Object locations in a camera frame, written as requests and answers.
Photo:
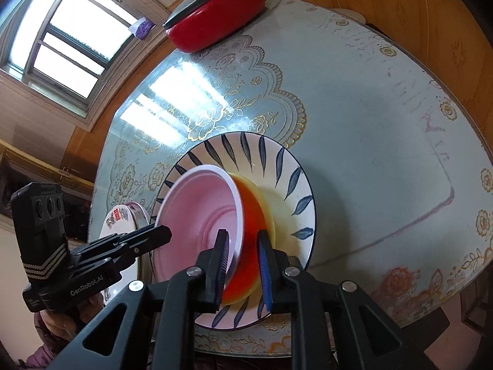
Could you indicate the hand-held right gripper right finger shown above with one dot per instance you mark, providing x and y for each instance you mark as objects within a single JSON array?
[{"x": 265, "y": 273}]

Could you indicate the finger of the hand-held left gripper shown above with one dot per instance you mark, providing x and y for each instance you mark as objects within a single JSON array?
[
  {"x": 150, "y": 236},
  {"x": 115, "y": 256}
]

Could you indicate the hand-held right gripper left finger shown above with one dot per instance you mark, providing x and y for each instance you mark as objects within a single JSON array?
[{"x": 221, "y": 268}]

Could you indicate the white plate with red print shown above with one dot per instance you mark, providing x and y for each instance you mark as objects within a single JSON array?
[
  {"x": 139, "y": 209},
  {"x": 115, "y": 219}
]

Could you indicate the red plastic bowl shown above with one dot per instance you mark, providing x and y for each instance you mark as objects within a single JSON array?
[{"x": 200, "y": 216}]

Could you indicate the yellow plastic bowl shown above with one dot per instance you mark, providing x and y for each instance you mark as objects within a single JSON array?
[{"x": 269, "y": 208}]

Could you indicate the white bowl blue leaf pattern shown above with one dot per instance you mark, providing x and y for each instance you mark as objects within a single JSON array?
[{"x": 269, "y": 162}]

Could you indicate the person's left forearm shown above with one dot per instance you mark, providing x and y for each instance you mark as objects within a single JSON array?
[{"x": 42, "y": 354}]

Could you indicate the person's left hand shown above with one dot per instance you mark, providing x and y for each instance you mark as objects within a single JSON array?
[{"x": 61, "y": 320}]

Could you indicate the dark wooden cabinet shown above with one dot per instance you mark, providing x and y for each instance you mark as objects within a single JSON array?
[{"x": 27, "y": 169}]

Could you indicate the green floral tablecloth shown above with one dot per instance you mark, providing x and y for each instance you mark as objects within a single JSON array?
[{"x": 366, "y": 123}]

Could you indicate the purple tissue pack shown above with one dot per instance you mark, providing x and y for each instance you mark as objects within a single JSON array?
[{"x": 141, "y": 27}]

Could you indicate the red electric cooking pot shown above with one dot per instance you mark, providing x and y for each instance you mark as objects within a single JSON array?
[{"x": 223, "y": 19}]

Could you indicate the glass pot lid red knob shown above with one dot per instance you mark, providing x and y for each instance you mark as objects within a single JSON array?
[{"x": 204, "y": 0}]

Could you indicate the window with metal frame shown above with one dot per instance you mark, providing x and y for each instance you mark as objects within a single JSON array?
[{"x": 65, "y": 42}]

